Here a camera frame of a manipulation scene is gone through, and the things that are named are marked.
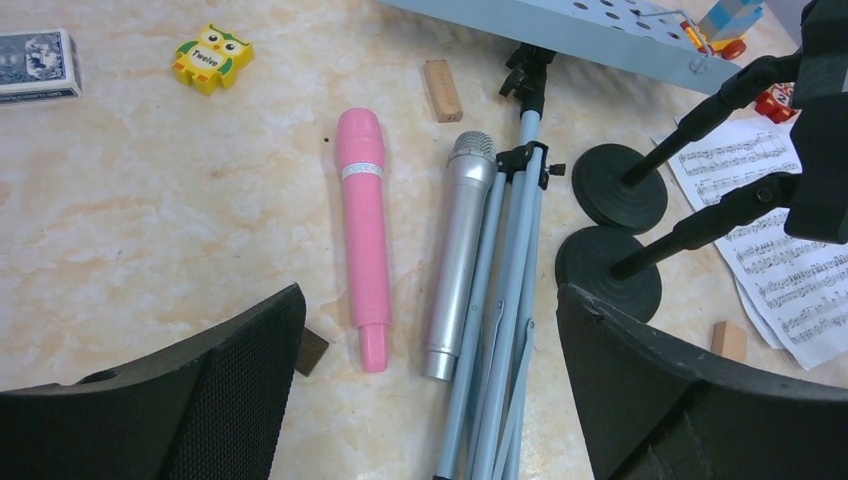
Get black stand of pink microphone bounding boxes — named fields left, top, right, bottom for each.
left=555, top=93, right=847, bottom=323

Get pink microphone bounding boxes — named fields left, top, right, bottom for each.
left=335, top=108, right=392, bottom=373

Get blue toy car blocks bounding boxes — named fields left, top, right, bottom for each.
left=680, top=0, right=764, bottom=61

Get grey microphone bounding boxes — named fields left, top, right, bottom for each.
left=423, top=130, right=498, bottom=381

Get dark brown wooden block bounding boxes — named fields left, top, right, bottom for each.
left=295, top=328, right=329, bottom=377

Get small grey picture card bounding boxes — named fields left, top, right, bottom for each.
left=1, top=28, right=83, bottom=105

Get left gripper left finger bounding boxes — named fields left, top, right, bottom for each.
left=1, top=284, right=306, bottom=479

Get light blue music stand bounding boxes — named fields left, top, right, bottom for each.
left=400, top=1, right=736, bottom=479

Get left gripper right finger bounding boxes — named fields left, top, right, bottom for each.
left=557, top=285, right=847, bottom=479

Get black round microphone stand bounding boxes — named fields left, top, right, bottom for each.
left=571, top=0, right=848, bottom=236

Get small wooden block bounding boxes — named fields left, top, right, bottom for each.
left=423, top=60, right=464, bottom=123

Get yellow owl toy block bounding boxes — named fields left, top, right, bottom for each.
left=171, top=23, right=254, bottom=96

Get red owl toy block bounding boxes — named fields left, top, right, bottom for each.
left=754, top=82, right=799, bottom=124

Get wooden block near stand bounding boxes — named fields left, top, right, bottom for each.
left=710, top=321, right=748, bottom=363

